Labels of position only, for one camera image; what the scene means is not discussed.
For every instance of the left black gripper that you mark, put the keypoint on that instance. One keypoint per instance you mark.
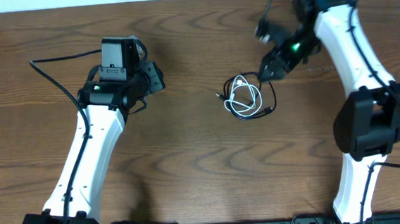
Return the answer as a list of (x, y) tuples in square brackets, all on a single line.
[(157, 76)]

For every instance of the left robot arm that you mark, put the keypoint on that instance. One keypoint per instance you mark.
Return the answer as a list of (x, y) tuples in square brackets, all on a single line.
[(112, 88)]

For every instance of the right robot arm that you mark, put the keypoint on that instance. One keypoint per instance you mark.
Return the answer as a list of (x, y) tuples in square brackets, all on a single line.
[(368, 125)]

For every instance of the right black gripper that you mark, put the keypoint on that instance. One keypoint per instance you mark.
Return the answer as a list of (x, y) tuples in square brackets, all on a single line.
[(287, 65)]

